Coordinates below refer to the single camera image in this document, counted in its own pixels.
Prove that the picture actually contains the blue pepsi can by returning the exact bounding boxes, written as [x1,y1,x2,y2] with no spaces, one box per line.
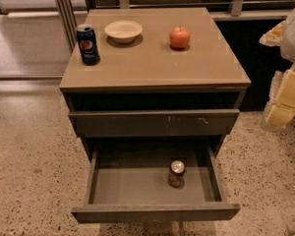
[76,25,100,65]

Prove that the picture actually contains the closed grey top drawer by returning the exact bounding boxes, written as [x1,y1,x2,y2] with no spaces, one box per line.
[69,109,239,138]

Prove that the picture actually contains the white bowl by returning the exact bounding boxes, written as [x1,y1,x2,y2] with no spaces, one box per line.
[104,21,143,44]

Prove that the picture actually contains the orange soda can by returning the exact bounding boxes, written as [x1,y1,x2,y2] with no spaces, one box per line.
[168,160,185,188]

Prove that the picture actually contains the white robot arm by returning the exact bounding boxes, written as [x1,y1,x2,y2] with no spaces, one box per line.
[259,8,295,132]

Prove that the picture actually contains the open grey middle drawer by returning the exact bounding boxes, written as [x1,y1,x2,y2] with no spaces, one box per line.
[72,145,240,223]

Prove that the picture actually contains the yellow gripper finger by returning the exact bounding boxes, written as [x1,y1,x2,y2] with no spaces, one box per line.
[259,21,284,47]
[265,64,295,127]

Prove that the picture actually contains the red apple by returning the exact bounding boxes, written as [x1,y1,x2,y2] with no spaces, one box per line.
[169,26,191,49]

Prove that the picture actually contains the grey drawer cabinet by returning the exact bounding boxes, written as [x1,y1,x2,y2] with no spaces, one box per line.
[60,8,250,153]

